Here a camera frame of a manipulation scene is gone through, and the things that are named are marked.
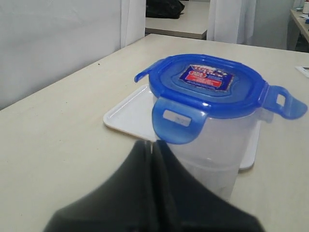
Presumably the white rectangular plastic tray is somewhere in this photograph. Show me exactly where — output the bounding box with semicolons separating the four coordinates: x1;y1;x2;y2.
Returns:
103;84;263;172

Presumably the black bag in background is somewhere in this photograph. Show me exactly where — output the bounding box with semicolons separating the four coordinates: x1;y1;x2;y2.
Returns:
146;0;185;19

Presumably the blue plastic container lid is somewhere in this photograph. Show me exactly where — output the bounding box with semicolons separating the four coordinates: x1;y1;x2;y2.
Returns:
134;54;308;145

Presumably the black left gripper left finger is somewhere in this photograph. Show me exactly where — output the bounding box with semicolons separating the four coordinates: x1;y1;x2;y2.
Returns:
44;141;160;232

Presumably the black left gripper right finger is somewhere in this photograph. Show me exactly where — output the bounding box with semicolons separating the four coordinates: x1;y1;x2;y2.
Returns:
152;141;264;232

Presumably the clear plastic tall container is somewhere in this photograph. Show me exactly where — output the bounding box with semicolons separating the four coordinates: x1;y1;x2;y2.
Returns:
169;108;273;200

